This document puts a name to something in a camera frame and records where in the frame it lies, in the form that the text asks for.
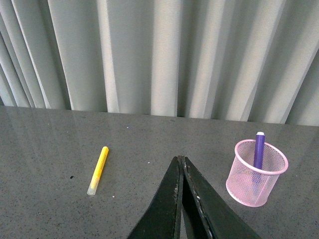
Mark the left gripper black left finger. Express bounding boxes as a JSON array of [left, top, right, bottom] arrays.
[[128, 157, 183, 239]]

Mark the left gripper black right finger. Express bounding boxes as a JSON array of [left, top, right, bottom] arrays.
[[181, 156, 260, 239]]

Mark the purple marker pen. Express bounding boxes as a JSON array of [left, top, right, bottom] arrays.
[[251, 131, 266, 197]]

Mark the pink mesh pen cup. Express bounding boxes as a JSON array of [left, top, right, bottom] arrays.
[[226, 139, 289, 207]]

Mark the yellow marker pen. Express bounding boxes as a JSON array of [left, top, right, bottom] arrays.
[[87, 146, 109, 196]]

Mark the grey pleated curtain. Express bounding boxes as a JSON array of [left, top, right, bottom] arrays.
[[0, 0, 319, 126]]

